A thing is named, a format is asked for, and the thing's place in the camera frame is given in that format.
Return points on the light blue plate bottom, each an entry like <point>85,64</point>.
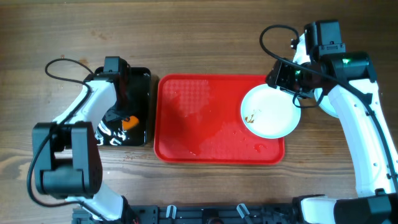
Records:
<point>325,104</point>

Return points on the red plastic serving tray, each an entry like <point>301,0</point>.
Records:
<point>198,120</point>

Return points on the black rectangular water tray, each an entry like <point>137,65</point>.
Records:
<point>138,93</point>

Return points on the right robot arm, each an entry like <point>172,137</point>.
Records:
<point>349,81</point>

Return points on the light blue plate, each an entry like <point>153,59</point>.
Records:
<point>269,112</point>
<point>325,104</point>

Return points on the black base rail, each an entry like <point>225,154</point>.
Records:
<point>242,213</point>

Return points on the orange sponge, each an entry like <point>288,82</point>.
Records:
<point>129,123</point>

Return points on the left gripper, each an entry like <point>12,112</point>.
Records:
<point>115,115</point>

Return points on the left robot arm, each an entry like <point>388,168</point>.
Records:
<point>66,163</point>

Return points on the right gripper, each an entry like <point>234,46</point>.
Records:
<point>278,73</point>

